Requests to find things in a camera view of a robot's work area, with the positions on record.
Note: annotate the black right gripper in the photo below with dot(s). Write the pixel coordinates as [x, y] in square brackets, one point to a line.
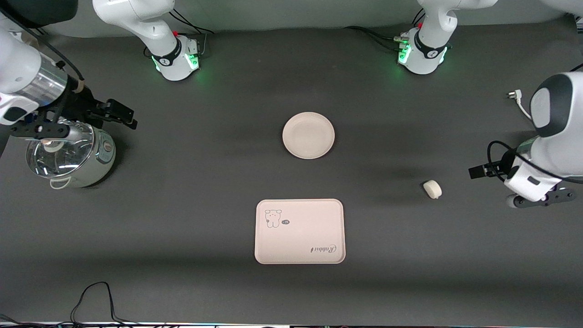
[83, 104]

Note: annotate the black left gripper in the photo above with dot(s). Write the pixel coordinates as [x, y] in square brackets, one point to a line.
[506, 163]

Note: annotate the small white bun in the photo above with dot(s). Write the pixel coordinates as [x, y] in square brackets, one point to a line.
[432, 189]

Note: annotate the round beige plate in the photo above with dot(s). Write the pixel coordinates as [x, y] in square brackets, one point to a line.
[308, 135]

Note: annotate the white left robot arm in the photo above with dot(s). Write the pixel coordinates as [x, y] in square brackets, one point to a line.
[555, 155]

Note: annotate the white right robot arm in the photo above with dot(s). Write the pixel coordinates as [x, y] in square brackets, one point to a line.
[136, 18]

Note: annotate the beige tray with rabbit print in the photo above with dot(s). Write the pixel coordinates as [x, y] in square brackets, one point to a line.
[300, 237]

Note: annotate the pale green cooking pot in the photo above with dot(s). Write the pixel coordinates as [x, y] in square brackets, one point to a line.
[102, 157]

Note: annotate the glass pot lid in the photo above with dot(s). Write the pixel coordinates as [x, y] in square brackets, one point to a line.
[59, 157]

